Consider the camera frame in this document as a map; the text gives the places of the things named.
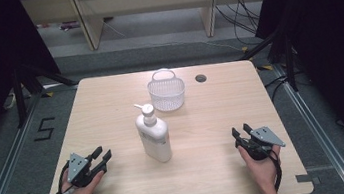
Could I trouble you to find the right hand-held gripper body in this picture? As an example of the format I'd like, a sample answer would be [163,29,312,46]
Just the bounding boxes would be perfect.
[233,124,288,164]

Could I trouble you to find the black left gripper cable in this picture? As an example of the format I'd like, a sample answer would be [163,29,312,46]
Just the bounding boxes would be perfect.
[49,159,80,194]

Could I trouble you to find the white plastic basket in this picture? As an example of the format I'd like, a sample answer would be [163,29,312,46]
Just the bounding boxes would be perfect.
[144,65,189,115]

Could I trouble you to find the person's right hand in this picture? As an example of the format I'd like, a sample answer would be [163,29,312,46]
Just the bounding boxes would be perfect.
[237,140,287,194]

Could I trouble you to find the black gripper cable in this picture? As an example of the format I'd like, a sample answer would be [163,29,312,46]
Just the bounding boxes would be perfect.
[266,148,285,194]
[49,159,80,194]

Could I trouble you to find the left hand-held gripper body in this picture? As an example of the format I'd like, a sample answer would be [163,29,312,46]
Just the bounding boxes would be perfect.
[64,148,110,190]

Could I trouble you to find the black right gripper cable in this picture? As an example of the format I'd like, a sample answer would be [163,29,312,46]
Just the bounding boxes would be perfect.
[266,148,285,194]

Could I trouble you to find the black tape floor marking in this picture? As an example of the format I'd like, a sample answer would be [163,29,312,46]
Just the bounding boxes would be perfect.
[31,116,59,143]

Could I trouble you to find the white pump lotion bottle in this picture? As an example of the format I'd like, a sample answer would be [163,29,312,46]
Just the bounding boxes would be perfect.
[132,99,174,167]

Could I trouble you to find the black floor cables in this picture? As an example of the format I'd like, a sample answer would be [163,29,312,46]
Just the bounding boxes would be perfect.
[213,0,267,50]

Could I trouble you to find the black metal stand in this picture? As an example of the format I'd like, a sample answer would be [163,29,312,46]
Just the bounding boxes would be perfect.
[10,57,83,129]
[235,25,301,100]

